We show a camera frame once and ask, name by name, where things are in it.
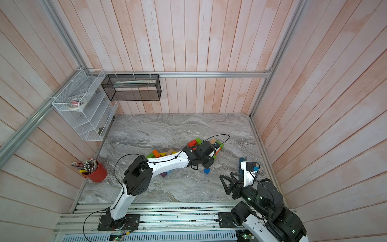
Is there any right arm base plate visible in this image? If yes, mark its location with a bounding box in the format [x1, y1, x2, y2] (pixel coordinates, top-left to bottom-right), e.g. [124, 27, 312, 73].
[218, 212, 239, 228]

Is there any white wire shelf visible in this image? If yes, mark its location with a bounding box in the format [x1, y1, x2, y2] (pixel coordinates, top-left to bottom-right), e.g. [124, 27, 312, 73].
[52, 69, 118, 141]

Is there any teal stapler tool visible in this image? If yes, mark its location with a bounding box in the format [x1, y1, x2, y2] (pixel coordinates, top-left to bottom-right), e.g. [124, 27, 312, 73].
[239, 157, 246, 175]

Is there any green block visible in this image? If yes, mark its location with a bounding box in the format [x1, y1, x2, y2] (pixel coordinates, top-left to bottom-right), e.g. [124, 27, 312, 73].
[146, 153, 155, 159]
[217, 141, 224, 148]
[195, 138, 203, 145]

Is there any black mesh basket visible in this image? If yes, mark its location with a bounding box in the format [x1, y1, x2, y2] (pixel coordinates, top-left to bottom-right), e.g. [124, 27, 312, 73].
[101, 74, 162, 101]

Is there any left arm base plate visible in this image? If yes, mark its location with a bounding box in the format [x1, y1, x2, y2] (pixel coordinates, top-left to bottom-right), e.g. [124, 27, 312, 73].
[97, 214, 141, 231]

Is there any red pen holder cup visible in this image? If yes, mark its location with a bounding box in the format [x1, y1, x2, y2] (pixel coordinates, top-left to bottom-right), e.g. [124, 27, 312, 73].
[82, 163, 107, 183]

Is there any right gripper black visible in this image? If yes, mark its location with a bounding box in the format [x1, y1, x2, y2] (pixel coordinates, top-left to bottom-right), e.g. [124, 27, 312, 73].
[221, 171, 272, 219]

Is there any red block pair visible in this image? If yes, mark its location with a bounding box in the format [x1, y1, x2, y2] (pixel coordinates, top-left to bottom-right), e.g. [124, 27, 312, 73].
[188, 140, 197, 147]

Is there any tape roll on shelf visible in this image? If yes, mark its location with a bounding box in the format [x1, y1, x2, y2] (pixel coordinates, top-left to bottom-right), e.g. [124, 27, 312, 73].
[66, 97, 88, 111]

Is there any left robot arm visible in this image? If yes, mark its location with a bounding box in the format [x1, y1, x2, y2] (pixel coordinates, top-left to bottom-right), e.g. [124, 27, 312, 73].
[106, 140, 223, 223]

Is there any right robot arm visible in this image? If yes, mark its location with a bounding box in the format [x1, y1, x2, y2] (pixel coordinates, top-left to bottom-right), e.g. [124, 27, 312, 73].
[218, 172, 309, 242]

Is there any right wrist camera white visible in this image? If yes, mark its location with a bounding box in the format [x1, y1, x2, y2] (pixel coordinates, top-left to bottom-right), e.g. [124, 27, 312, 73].
[242, 161, 261, 188]

